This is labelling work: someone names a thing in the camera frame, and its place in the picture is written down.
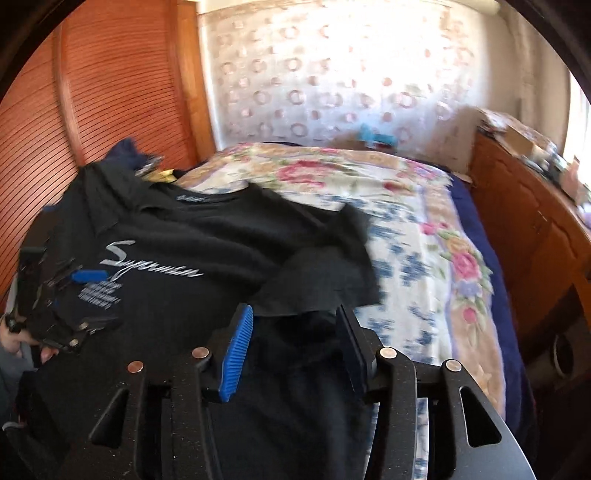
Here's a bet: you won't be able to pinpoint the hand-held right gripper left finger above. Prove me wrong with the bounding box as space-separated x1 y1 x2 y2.
60 302 256 480

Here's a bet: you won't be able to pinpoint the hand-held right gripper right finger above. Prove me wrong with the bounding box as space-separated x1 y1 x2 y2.
335 305 527 480

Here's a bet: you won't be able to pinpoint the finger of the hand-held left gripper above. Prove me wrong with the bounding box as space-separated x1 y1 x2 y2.
44 314 122 354
46 263 114 291

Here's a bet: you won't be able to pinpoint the black printed t-shirt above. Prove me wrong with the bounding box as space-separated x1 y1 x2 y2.
14 161 384 480

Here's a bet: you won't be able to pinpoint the navy folded clothes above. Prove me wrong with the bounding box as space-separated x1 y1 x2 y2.
106 141 164 177

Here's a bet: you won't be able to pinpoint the person's left hand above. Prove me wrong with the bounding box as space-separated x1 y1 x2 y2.
0 316 61 366

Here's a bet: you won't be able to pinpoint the yellow cloth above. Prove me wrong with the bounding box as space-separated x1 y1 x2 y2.
139 168 178 183

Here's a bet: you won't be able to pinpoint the floral bed blanket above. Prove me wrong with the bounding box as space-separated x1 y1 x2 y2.
175 141 506 480

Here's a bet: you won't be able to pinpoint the navy bed sheet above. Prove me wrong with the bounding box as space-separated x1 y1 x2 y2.
450 171 541 416

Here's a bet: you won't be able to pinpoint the wooden louvered wardrobe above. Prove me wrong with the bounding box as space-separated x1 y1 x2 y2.
0 0 218 296

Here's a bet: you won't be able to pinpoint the wooden dresser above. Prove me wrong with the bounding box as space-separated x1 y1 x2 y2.
468 108 591 361

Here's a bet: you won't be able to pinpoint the light blue plastic object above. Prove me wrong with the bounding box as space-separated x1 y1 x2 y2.
358 122 400 148

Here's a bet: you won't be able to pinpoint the circle patterned curtain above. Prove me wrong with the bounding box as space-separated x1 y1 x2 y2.
203 2 509 153

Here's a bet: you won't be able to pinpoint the bright window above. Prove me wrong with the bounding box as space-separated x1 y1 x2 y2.
567 76 591 195

